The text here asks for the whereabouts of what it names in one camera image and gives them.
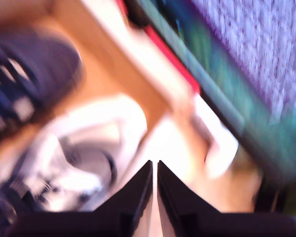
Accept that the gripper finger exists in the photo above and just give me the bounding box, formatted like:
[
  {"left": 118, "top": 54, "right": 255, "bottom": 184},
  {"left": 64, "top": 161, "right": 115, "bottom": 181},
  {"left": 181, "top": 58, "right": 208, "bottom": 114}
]
[
  {"left": 157, "top": 159, "right": 222, "bottom": 237},
  {"left": 95, "top": 159, "right": 153, "bottom": 237}
]

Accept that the red Nike shoebox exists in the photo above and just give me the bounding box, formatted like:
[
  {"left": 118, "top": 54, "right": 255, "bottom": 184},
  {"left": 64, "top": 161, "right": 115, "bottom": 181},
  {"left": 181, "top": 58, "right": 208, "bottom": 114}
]
[{"left": 0, "top": 0, "right": 240, "bottom": 215}]

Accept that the wide black computer monitor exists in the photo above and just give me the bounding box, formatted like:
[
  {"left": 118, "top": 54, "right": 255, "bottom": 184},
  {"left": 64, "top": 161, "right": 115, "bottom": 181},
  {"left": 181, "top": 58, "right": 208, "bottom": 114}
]
[{"left": 128, "top": 0, "right": 296, "bottom": 188}]

